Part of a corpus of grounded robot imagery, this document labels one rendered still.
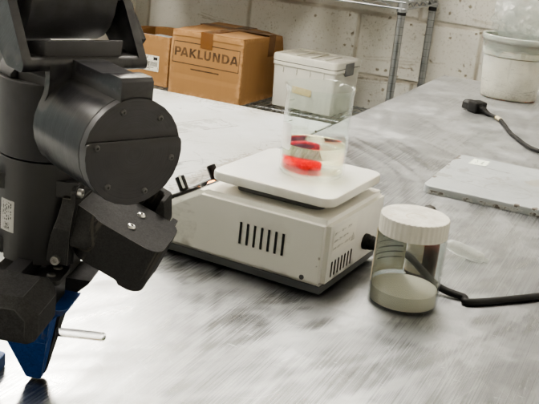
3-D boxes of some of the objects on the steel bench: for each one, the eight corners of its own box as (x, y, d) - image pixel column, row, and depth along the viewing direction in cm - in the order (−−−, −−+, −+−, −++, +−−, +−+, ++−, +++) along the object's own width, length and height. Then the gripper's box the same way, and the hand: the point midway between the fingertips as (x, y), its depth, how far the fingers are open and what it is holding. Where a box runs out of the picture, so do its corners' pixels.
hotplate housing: (129, 242, 85) (134, 160, 83) (203, 210, 96) (209, 137, 94) (343, 308, 76) (356, 218, 73) (398, 264, 87) (410, 185, 85)
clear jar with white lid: (450, 305, 79) (465, 220, 76) (409, 322, 74) (423, 232, 72) (395, 282, 82) (407, 199, 80) (353, 296, 78) (365, 210, 76)
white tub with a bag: (529, 107, 175) (551, -4, 169) (461, 94, 183) (480, -14, 176) (552, 100, 187) (573, -5, 180) (487, 87, 194) (504, -15, 188)
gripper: (50, 109, 64) (42, 307, 69) (-77, 187, 46) (-76, 446, 51) (135, 122, 63) (119, 320, 68) (38, 206, 46) (28, 465, 51)
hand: (38, 328), depth 59 cm, fingers closed
